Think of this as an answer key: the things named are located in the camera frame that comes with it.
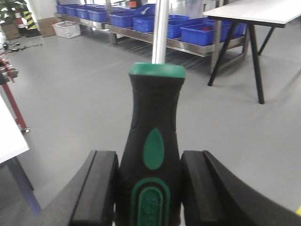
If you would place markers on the blue bin with red item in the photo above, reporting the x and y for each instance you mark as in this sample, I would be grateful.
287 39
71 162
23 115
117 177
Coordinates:
198 34

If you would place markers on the yellow black traffic cone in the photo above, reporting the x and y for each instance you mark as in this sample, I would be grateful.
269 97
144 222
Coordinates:
32 29

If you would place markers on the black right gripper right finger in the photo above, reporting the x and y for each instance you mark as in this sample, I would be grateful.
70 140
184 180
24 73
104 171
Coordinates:
214 196

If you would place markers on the green potted plant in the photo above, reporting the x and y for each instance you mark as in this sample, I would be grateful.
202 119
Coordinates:
8 9

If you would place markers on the red white traffic cone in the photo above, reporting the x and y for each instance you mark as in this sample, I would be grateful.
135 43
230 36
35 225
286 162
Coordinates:
21 26

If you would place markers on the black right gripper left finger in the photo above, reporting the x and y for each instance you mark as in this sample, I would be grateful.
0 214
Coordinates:
88 199

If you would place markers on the brown cardboard box on floor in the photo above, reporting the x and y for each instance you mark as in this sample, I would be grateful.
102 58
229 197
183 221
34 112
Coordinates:
46 26

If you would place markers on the white table with black legs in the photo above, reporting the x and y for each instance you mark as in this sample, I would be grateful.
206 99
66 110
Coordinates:
270 13

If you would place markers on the steel roller shelf rack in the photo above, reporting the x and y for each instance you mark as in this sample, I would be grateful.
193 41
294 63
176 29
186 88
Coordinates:
118 34

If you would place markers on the red conveyor end bracket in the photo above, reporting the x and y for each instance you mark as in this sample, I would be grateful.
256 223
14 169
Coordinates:
8 73

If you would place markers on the green black screwdriver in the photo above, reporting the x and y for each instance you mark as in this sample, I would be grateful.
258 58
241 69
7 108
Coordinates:
150 176

